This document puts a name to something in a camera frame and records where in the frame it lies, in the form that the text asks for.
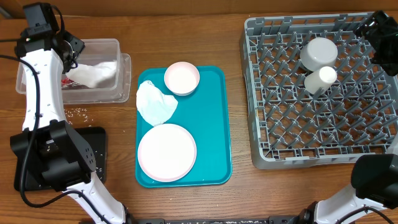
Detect red snack wrapper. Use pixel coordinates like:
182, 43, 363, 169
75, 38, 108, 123
61, 78, 78, 88

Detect grey plastic bowl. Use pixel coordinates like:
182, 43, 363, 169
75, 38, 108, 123
300, 37, 338, 72

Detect white napkin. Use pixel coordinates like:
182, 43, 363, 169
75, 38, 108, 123
136, 80, 178, 126
66, 61, 118, 88

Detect white plastic cup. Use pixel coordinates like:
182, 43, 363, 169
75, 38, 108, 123
304, 66, 337, 95

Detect pink plastic bowl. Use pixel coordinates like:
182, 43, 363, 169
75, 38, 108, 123
164, 62, 200, 96

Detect pink round plate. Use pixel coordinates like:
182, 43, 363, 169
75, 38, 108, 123
137, 124, 197, 182

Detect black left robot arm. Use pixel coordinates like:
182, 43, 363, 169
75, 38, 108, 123
10, 2, 134, 223

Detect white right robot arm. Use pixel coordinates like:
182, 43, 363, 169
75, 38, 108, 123
288, 11, 397, 223

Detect grey dishwasher rack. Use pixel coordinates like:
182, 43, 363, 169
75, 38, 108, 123
240, 12, 397, 169

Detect clear plastic bin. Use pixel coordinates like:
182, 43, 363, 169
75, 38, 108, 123
15, 38, 121, 101

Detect scattered rice grains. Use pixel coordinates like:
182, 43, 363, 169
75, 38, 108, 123
64, 107, 93, 128

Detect black tray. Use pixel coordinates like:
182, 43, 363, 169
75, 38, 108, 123
10, 126, 108, 191

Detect teal plastic tray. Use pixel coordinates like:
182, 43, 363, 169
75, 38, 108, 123
135, 65, 233, 188

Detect black cable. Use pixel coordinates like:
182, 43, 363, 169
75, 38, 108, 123
0, 37, 109, 224

